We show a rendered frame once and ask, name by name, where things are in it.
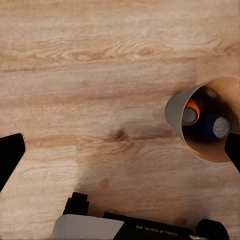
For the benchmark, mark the can of soda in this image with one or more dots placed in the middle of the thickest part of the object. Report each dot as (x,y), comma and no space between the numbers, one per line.
(190,113)
(210,126)
(201,106)

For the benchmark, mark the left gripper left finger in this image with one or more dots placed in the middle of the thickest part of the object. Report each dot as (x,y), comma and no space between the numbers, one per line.
(12,149)

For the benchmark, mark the trash can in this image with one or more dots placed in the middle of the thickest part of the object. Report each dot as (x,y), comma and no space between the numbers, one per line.
(221,99)

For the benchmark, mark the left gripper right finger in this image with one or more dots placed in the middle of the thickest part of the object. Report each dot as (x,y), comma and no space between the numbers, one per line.
(232,148)

